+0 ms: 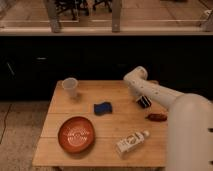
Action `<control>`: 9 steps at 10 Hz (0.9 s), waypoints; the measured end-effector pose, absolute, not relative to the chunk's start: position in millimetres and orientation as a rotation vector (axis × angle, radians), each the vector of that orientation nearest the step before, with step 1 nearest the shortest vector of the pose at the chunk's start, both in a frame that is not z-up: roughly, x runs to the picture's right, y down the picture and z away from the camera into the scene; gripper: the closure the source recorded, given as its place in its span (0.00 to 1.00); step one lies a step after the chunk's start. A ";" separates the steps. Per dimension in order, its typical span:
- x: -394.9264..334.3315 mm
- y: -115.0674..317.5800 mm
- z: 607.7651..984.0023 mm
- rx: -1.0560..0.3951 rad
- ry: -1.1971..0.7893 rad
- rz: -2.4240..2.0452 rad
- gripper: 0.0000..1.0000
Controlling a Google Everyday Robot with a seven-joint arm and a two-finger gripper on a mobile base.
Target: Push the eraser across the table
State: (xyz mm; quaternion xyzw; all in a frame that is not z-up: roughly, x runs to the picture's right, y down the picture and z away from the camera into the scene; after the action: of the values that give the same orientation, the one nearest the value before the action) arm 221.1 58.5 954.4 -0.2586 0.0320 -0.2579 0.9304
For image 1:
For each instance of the grey support post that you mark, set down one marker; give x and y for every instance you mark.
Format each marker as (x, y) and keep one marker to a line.
(116, 13)
(52, 15)

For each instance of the black white eraser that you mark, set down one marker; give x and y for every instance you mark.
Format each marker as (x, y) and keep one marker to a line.
(144, 102)

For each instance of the grey support post left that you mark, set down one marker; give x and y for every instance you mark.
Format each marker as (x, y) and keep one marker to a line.
(52, 15)

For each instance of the red orange bowl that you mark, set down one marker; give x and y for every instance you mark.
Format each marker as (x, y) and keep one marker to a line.
(76, 135)

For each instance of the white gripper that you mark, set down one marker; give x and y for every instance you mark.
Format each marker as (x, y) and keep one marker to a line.
(137, 95)

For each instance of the dark brown small object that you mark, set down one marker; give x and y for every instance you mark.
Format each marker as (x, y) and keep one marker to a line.
(156, 117)

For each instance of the white milk carton bottle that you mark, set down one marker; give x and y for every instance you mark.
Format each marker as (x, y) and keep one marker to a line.
(130, 142)

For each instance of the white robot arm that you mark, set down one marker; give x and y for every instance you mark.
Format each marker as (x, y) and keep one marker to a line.
(189, 144)

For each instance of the grey support post middle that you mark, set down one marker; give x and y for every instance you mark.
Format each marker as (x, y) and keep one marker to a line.
(116, 13)

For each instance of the wooden table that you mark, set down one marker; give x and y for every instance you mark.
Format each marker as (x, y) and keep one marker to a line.
(126, 118)

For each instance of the clear plastic cup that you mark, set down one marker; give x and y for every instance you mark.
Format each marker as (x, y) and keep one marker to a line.
(70, 86)

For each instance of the blue sponge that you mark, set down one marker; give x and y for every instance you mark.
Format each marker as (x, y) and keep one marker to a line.
(102, 108)

